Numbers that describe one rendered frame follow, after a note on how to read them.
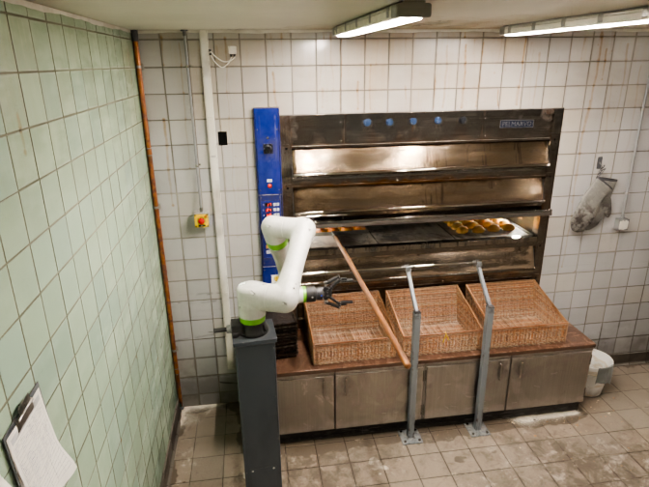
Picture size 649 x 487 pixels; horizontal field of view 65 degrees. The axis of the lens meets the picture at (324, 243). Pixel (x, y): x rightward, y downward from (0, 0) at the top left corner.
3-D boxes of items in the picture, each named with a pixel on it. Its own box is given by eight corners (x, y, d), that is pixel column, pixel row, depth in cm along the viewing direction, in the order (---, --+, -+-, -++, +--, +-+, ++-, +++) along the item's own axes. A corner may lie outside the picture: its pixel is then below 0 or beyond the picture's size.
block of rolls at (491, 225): (430, 213, 441) (431, 206, 439) (483, 210, 448) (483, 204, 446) (458, 235, 385) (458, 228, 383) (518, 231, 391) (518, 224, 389)
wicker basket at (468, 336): (382, 323, 381) (383, 289, 372) (455, 317, 389) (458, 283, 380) (402, 358, 336) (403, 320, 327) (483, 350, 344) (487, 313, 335)
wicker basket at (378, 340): (302, 329, 373) (301, 295, 364) (378, 323, 382) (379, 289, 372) (312, 366, 328) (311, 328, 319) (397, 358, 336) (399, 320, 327)
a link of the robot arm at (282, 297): (292, 305, 227) (316, 213, 257) (257, 301, 231) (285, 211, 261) (297, 319, 237) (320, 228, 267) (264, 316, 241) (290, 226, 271)
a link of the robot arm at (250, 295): (266, 328, 237) (264, 290, 231) (234, 324, 241) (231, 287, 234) (274, 315, 249) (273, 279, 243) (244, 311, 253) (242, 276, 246)
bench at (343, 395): (243, 401, 388) (239, 333, 369) (541, 371, 421) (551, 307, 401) (243, 453, 336) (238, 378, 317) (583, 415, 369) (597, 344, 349)
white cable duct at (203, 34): (227, 368, 377) (198, 29, 300) (235, 367, 378) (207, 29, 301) (227, 369, 375) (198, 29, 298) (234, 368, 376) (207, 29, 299)
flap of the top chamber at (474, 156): (293, 178, 337) (291, 147, 336) (546, 166, 361) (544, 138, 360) (294, 177, 332) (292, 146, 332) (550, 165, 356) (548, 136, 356)
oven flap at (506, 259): (296, 286, 363) (295, 258, 362) (532, 269, 387) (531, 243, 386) (297, 287, 358) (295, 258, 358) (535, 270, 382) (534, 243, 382)
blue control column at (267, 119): (261, 293, 568) (249, 91, 496) (275, 292, 570) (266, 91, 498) (269, 401, 388) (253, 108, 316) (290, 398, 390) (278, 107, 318)
